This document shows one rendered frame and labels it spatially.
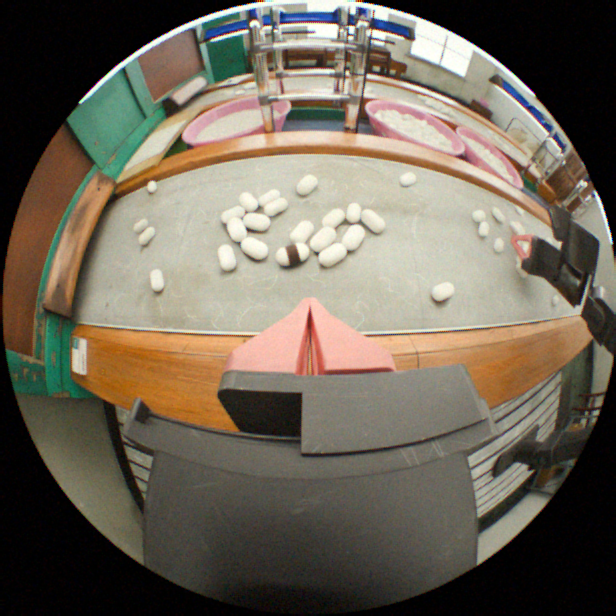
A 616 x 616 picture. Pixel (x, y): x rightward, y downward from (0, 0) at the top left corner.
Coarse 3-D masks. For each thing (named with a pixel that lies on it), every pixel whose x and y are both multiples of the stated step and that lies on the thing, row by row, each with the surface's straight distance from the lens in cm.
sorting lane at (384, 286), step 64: (192, 192) 40; (256, 192) 34; (320, 192) 33; (384, 192) 36; (448, 192) 44; (128, 256) 42; (192, 256) 31; (384, 256) 28; (448, 256) 34; (512, 256) 48; (128, 320) 36; (192, 320) 28; (256, 320) 25; (384, 320) 26; (448, 320) 30; (512, 320) 41
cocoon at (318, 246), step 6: (324, 228) 26; (330, 228) 27; (318, 234) 26; (324, 234) 26; (330, 234) 26; (312, 240) 26; (318, 240) 25; (324, 240) 26; (330, 240) 26; (312, 246) 26; (318, 246) 25; (324, 246) 26
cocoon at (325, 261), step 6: (330, 246) 26; (336, 246) 25; (342, 246) 25; (324, 252) 25; (330, 252) 25; (336, 252) 25; (342, 252) 25; (324, 258) 25; (330, 258) 25; (336, 258) 25; (342, 258) 26; (324, 264) 25; (330, 264) 25
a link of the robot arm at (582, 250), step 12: (576, 228) 37; (576, 240) 37; (588, 240) 37; (576, 252) 37; (588, 252) 38; (576, 264) 38; (588, 264) 38; (588, 288) 39; (588, 300) 37; (588, 312) 38; (600, 312) 37; (588, 324) 38; (600, 324) 37
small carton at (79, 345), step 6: (78, 342) 42; (84, 342) 43; (78, 348) 42; (84, 348) 43; (72, 354) 45; (78, 354) 42; (84, 354) 43; (72, 360) 45; (78, 360) 42; (84, 360) 43; (78, 366) 43; (84, 366) 43; (78, 372) 43; (84, 372) 43
